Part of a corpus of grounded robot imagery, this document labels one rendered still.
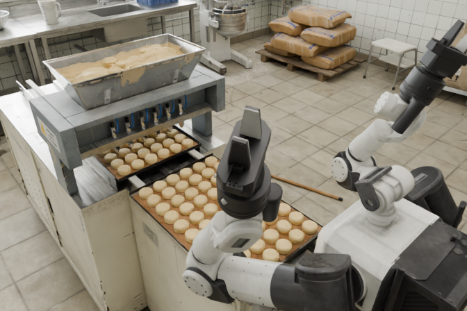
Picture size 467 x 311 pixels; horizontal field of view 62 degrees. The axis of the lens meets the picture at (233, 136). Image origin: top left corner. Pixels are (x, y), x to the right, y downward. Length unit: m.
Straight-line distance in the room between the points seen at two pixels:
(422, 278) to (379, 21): 4.74
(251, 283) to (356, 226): 0.26
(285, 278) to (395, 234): 0.26
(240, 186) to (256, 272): 0.35
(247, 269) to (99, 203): 0.89
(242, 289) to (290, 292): 0.12
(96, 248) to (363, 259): 1.18
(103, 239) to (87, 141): 0.43
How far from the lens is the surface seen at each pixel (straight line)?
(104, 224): 1.70
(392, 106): 1.10
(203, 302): 1.48
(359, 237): 0.88
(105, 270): 1.86
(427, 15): 5.15
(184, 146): 1.74
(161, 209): 1.40
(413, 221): 0.96
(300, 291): 0.79
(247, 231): 0.69
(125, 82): 1.51
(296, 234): 1.30
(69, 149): 1.46
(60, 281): 2.54
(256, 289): 0.85
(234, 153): 0.51
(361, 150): 1.22
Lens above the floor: 1.84
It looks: 31 degrees down
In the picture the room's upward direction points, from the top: straight up
